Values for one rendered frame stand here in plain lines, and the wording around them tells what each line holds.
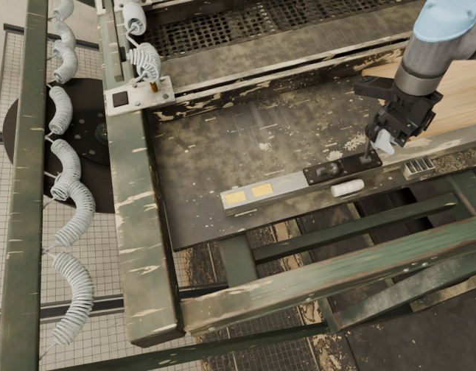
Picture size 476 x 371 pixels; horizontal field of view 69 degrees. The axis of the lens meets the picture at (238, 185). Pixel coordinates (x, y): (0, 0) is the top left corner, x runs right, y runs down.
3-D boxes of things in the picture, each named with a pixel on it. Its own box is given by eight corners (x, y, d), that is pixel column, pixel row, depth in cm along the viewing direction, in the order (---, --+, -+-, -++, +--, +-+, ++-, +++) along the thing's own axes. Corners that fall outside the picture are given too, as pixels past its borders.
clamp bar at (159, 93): (479, 48, 114) (526, -27, 93) (121, 139, 105) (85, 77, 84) (461, 30, 119) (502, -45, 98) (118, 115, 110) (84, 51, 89)
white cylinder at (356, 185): (334, 199, 90) (362, 191, 90) (336, 193, 87) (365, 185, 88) (329, 189, 91) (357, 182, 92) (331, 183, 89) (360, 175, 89)
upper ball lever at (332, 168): (328, 177, 89) (348, 174, 76) (314, 181, 89) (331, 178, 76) (324, 163, 89) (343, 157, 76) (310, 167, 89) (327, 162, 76)
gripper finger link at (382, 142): (382, 168, 79) (396, 143, 71) (363, 152, 82) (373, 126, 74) (392, 161, 80) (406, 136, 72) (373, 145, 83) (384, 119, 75)
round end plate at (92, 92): (208, 206, 156) (-8, 205, 116) (204, 213, 160) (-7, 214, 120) (177, 86, 196) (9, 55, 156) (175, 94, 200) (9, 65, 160)
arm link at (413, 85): (391, 62, 60) (423, 42, 62) (383, 82, 64) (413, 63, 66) (427, 86, 57) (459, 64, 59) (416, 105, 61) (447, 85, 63)
